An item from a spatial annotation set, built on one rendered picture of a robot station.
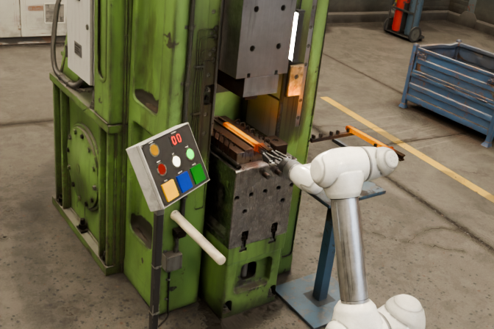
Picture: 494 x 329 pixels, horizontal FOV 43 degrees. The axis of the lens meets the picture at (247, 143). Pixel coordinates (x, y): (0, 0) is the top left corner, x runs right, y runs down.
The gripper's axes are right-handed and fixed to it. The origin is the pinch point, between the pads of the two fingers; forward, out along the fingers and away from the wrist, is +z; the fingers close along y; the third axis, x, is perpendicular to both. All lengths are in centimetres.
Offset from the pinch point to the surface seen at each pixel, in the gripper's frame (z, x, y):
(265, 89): 5.2, 29.7, 0.1
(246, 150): 5.2, -0.8, -6.9
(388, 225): 32, -100, 148
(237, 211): -0.8, -30.7, -13.2
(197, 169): -10.1, 3.2, -44.0
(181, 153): -7, 11, -51
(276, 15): 5, 66, 2
